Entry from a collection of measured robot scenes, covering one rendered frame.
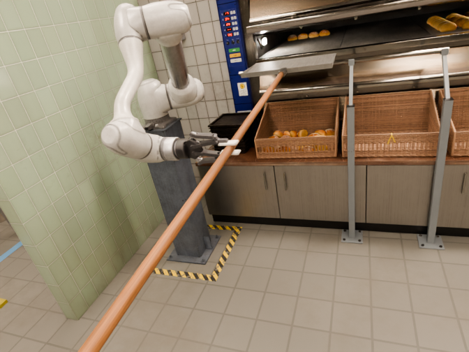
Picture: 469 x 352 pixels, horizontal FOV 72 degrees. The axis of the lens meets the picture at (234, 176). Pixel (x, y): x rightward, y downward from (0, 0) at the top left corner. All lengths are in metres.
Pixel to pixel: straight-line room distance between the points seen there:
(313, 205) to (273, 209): 0.29
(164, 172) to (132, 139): 1.03
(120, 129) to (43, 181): 1.07
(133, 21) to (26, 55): 0.81
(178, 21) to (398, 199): 1.68
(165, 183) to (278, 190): 0.80
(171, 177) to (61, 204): 0.66
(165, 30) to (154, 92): 0.57
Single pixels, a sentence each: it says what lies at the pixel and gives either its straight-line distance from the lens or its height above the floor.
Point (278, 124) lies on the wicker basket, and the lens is 2.66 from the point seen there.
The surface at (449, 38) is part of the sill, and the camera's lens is 2.60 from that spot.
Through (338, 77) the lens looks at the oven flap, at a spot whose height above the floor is 0.99.
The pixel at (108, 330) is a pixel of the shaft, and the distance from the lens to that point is 0.67.
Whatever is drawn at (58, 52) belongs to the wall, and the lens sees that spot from 2.29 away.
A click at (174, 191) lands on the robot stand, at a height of 0.57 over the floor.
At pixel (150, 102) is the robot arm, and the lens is 2.01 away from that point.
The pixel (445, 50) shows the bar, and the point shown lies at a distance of 2.21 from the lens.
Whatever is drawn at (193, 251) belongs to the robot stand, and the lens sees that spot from 2.45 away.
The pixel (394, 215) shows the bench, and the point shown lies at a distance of 2.42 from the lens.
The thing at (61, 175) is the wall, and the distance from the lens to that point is 2.19.
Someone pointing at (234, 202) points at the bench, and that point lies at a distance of 2.55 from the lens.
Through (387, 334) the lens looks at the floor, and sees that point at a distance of 1.96.
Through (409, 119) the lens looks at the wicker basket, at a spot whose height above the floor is 0.67.
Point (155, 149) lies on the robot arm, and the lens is 1.23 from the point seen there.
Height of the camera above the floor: 1.55
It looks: 27 degrees down
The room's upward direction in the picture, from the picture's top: 11 degrees counter-clockwise
